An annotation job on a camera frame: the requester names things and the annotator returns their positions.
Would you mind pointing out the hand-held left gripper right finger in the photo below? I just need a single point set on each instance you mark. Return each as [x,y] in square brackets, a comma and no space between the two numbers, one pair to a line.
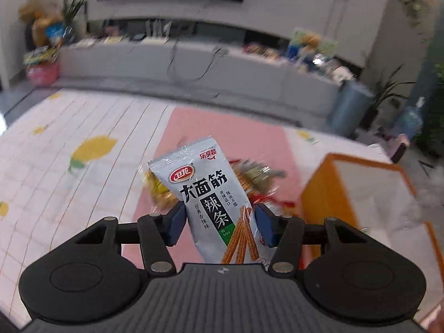
[265,227]

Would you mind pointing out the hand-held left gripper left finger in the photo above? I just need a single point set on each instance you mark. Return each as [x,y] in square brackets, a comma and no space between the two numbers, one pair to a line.
[178,222]

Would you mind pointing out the grey spicy strip snack packet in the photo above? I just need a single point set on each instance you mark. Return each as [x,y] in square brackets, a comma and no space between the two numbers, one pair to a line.
[208,194]

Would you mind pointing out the pile of snack packets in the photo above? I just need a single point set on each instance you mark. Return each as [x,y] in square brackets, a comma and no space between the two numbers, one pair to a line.
[256,180]

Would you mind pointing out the orange storage box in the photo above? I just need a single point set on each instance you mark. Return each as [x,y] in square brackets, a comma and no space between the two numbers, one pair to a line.
[374,197]

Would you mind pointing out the pink mat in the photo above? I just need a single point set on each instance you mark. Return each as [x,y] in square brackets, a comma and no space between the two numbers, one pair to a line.
[222,128]

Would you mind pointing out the grey television cabinet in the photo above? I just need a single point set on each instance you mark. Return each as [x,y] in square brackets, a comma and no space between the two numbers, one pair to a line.
[242,83]

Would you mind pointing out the blue-grey trash can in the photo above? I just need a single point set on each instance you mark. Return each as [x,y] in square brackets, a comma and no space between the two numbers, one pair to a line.
[350,107]

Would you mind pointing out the pink space heater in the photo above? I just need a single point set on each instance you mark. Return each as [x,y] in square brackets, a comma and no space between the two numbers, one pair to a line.
[399,151]

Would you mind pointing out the heap of small wrapped sweets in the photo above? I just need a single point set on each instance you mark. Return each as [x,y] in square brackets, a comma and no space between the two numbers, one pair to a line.
[260,48]

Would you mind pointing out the blue water jug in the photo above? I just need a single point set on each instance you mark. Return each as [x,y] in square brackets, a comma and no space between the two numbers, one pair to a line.
[411,121]

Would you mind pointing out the long-leaf potted plant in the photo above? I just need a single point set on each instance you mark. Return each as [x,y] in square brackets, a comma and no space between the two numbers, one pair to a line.
[385,90]

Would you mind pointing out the white router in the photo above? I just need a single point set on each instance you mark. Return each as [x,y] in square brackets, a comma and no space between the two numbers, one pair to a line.
[156,38]

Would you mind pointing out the teddy bear picture board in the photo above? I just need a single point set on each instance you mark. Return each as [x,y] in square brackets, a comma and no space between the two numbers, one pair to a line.
[308,41]

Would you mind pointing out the pink basket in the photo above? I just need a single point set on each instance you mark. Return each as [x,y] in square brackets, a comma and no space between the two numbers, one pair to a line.
[43,73]

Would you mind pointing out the blue printed bag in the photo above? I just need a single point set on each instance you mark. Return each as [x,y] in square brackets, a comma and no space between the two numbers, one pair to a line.
[55,31]

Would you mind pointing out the green plant in vase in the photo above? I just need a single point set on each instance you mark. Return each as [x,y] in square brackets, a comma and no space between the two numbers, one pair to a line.
[73,7]

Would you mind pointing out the trailing ivy plant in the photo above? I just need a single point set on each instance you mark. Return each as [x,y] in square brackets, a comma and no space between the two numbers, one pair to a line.
[416,3]

